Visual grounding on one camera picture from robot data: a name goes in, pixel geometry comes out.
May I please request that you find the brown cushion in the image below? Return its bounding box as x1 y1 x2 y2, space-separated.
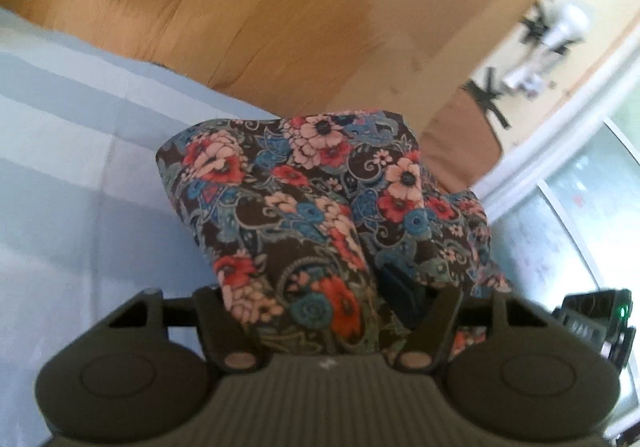
419 91 504 194

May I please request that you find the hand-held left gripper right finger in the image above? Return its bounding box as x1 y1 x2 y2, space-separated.
382 264 553 372

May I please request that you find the floral print garment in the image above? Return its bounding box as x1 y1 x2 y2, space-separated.
154 110 514 359

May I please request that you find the white device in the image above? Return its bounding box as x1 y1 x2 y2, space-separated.
504 0 592 99

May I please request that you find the light blue bed sheet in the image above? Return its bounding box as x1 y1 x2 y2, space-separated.
0 7 283 447

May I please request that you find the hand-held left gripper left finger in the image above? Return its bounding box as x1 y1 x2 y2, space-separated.
102 286 263 372

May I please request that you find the glass window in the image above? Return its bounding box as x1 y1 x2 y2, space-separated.
487 117 640 313

